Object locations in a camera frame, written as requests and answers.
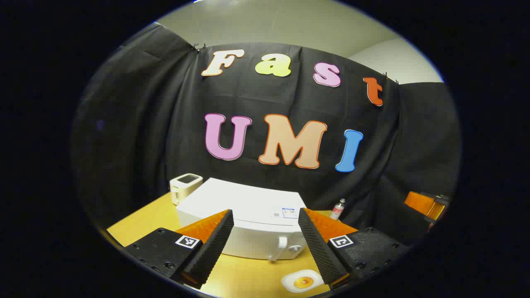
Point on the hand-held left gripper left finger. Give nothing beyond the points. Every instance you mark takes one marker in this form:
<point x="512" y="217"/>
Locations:
<point x="211" y="244"/>

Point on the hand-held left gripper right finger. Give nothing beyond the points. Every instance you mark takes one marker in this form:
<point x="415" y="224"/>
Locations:
<point x="316" y="244"/>

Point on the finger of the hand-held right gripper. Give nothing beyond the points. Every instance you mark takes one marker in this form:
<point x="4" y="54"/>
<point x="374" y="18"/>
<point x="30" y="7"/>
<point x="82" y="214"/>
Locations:
<point x="420" y="203"/>

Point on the white microwave oven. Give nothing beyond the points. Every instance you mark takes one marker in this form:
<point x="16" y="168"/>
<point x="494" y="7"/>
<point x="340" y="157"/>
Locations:
<point x="240" y="203"/>

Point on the clear bottle with pink label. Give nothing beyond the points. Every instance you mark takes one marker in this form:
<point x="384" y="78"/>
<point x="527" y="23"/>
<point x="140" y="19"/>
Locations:
<point x="337" y="211"/>

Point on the white square plate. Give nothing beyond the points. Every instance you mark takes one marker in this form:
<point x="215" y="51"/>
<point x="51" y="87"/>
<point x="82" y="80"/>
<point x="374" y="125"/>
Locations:
<point x="288" y="284"/>

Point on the white toaster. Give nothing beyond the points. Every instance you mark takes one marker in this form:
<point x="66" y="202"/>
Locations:
<point x="184" y="187"/>

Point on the black backdrop cloth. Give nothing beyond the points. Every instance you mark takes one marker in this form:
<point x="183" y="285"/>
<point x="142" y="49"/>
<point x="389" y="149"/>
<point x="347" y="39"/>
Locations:
<point x="145" y="124"/>

